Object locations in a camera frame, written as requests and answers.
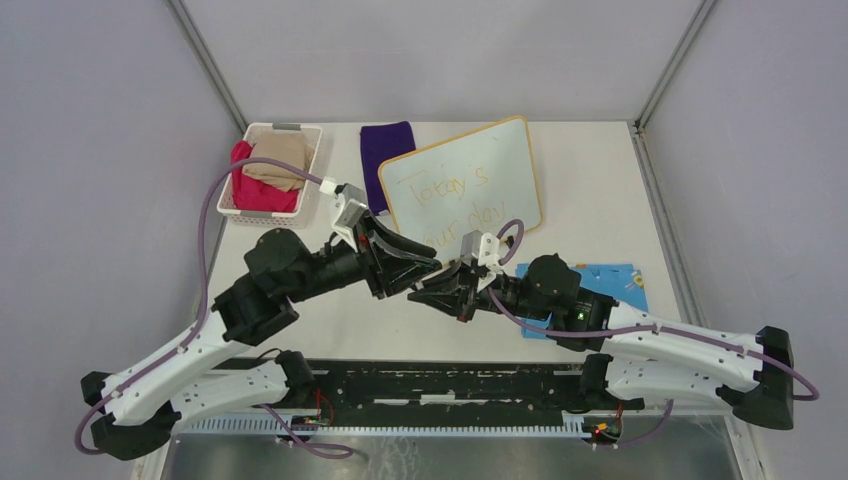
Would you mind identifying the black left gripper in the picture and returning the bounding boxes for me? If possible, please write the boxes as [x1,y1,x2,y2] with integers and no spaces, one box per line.
[286,208,443,303]

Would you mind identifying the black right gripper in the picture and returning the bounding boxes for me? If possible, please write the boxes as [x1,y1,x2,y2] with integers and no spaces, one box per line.
[408,257,551,323]

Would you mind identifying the yellow framed whiteboard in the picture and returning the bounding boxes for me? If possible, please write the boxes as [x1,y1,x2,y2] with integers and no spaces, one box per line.
[378,116,544,263]

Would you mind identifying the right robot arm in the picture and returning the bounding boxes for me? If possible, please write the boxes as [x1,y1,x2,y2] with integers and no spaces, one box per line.
[408,254,794,430]

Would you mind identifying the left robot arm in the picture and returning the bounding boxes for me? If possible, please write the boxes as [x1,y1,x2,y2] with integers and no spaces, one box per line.
[74,218,441,460]

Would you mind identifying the purple folded cloth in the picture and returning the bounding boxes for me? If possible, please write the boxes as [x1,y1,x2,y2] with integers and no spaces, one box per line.
[360,121,416,214]

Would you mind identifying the beige cloth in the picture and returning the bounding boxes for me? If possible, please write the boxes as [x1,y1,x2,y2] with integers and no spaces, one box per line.
[242,131,314,192]

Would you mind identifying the pink cloth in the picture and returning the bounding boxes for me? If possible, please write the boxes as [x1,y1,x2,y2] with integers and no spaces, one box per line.
[231,141,297,212]

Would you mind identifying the white plastic basket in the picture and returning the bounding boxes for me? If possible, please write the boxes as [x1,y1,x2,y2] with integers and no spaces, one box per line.
[216,122,329,229]

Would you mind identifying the blue patterned cloth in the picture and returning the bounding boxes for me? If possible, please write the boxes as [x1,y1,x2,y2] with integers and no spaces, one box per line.
[515,262,651,340]

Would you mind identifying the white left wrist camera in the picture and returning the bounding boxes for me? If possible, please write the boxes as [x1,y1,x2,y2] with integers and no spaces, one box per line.
[319,177,368,250]

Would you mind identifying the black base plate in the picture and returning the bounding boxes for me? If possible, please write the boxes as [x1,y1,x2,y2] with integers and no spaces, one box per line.
[228,357,645,429]

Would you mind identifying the white cable duct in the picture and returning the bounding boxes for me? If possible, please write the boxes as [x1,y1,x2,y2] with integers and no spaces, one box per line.
[183,413,590,439]

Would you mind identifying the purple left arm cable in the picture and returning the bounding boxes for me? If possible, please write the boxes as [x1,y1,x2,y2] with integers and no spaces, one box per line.
[74,156,333,457]

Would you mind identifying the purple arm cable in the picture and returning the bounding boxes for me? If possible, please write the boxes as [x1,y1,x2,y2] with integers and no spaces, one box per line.
[74,156,333,457]
[486,219,821,449]

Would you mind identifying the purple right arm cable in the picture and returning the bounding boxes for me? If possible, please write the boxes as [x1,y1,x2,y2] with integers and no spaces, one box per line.
[486,219,821,449]

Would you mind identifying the aluminium rail frame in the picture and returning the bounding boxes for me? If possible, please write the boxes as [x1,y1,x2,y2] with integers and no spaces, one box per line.
[629,122,753,417]

